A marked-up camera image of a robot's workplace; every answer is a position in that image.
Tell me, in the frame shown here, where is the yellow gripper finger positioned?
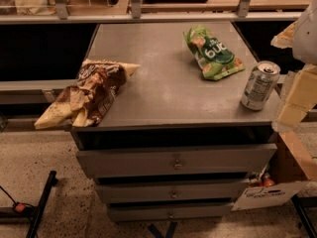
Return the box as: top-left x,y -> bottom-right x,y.
270,22 -> 296,49

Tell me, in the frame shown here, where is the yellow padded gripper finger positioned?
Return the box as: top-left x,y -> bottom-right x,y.
271,64 -> 317,132

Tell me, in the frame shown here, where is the green rice chip bag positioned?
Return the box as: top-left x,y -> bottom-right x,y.
183,25 -> 245,81

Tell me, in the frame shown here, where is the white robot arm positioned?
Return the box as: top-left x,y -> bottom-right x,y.
270,0 -> 317,132

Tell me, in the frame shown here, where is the brown chip bag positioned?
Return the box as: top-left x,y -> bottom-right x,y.
35,59 -> 140,129

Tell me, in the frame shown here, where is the silver green soda can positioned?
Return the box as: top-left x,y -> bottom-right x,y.
241,60 -> 280,111

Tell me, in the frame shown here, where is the cardboard box with label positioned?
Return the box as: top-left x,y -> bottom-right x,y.
233,131 -> 317,211

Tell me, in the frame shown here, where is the orange bottle in box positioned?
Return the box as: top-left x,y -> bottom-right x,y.
262,173 -> 275,187

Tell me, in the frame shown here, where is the grey drawer cabinet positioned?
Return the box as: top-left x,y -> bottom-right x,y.
71,23 -> 278,213

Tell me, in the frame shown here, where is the bottom grey drawer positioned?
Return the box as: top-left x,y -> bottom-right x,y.
108,202 -> 234,222

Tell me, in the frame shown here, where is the grey drawer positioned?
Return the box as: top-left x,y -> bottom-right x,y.
96,179 -> 247,203
77,144 -> 277,178
108,202 -> 234,222

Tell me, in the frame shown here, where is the middle grey drawer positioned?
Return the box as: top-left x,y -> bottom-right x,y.
96,179 -> 247,203

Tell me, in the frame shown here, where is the top grey drawer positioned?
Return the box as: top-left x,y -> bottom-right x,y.
77,144 -> 277,178

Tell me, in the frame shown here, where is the black metal stand leg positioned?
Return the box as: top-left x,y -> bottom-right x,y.
26,171 -> 58,238

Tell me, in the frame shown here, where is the metal rail frame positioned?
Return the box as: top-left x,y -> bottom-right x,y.
0,0 -> 315,25

